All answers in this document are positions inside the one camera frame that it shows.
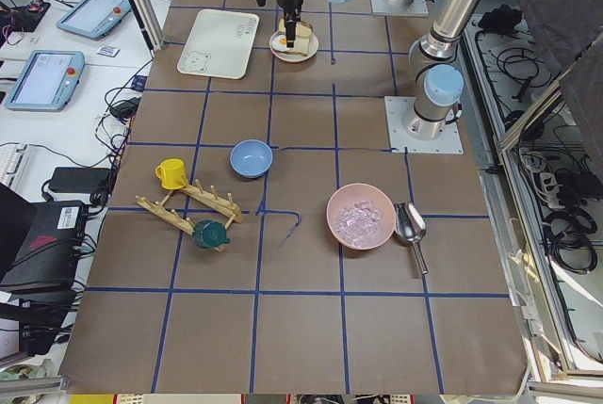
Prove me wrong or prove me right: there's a white keyboard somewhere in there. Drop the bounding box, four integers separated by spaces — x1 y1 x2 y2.
0 142 30 190

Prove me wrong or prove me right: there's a white round plate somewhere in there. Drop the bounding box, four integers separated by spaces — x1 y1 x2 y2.
269 31 318 63

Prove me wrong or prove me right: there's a blue bowl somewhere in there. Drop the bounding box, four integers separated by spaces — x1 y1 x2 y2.
230 139 273 179

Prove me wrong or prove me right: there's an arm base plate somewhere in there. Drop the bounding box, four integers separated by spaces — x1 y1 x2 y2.
384 96 464 154
370 0 429 17

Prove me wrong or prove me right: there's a black computer box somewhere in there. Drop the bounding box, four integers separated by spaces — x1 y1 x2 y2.
1 201 88 292

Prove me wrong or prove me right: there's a yellow cup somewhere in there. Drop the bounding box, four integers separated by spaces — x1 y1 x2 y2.
155 158 187 190

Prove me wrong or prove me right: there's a teach pendant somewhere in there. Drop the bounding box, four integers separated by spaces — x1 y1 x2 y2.
56 0 131 40
5 50 85 112

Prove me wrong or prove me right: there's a fried egg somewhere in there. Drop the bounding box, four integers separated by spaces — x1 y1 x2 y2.
272 35 288 51

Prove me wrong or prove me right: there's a black power adapter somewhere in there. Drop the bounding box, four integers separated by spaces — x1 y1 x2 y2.
48 167 112 195

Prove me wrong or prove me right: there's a far teach pendant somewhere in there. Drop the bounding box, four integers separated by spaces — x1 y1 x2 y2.
56 0 131 40

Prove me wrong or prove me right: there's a wooden cup rack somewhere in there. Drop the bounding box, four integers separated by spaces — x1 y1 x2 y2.
136 178 245 253

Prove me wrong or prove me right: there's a dark green cup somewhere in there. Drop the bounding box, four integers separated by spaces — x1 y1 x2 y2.
192 219 230 249

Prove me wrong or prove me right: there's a pink bowl with ice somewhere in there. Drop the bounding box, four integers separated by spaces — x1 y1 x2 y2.
326 183 396 250

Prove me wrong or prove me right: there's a near teach pendant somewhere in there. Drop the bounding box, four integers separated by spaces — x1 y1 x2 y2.
5 50 85 112

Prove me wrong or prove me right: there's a bread slice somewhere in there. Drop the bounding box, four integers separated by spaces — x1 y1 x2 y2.
278 18 314 39
281 35 318 57

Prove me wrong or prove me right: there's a cream serving tray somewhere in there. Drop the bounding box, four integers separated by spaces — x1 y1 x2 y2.
176 8 259 80

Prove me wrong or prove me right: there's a metal scoop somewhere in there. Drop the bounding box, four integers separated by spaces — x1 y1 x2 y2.
394 202 429 275

